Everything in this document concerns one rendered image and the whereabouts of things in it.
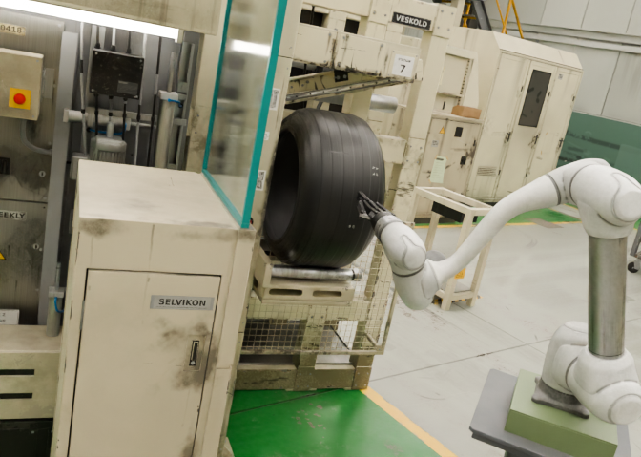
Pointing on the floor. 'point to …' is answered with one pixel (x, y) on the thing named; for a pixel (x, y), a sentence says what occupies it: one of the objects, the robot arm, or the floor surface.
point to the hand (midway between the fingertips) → (362, 199)
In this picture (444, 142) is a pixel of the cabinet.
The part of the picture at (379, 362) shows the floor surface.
